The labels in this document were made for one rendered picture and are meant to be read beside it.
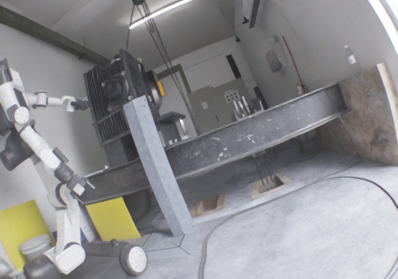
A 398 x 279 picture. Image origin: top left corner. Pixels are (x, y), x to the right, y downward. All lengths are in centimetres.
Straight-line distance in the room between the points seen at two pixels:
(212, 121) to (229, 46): 207
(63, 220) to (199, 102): 393
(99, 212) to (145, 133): 94
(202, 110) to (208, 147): 314
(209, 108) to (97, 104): 316
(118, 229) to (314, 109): 192
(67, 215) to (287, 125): 155
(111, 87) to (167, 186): 88
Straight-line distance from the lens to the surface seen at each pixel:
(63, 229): 116
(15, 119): 94
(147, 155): 128
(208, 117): 440
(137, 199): 196
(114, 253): 117
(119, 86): 151
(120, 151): 157
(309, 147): 224
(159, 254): 131
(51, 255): 112
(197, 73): 487
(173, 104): 485
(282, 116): 138
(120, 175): 164
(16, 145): 109
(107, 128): 164
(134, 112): 132
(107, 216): 180
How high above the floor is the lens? 64
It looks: 2 degrees up
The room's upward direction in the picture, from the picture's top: 21 degrees counter-clockwise
